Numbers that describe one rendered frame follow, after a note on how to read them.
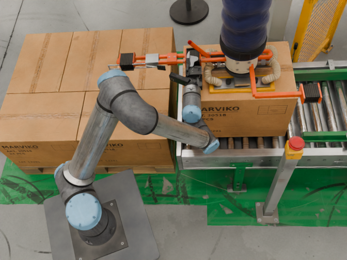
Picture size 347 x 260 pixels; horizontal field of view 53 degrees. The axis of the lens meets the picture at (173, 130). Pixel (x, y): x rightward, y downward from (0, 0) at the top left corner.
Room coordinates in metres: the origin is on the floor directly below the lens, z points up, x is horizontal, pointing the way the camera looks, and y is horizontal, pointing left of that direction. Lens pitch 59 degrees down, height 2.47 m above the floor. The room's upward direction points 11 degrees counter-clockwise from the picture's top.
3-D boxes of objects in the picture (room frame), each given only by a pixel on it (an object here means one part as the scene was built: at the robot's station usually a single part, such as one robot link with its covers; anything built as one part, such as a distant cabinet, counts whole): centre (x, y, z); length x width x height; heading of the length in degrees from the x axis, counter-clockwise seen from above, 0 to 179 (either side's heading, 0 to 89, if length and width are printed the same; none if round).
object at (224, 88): (1.11, -0.40, 0.97); 0.34 x 0.10 x 0.05; 79
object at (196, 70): (1.11, -0.15, 1.08); 0.12 x 0.09 x 0.08; 168
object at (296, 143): (0.67, -0.53, 1.02); 0.07 x 0.07 x 0.04
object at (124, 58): (1.32, 0.17, 1.08); 0.08 x 0.07 x 0.05; 79
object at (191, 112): (0.94, -0.11, 1.07); 0.12 x 0.09 x 0.10; 168
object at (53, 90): (1.71, 0.54, 0.34); 1.20 x 1.00 x 0.40; 78
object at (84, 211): (0.57, 0.46, 0.95); 0.17 x 0.15 x 0.18; 19
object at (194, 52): (1.25, -0.17, 1.08); 0.10 x 0.08 x 0.06; 169
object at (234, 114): (1.21, -0.41, 0.75); 0.60 x 0.40 x 0.40; 78
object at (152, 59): (1.29, 0.04, 1.07); 0.07 x 0.07 x 0.04; 79
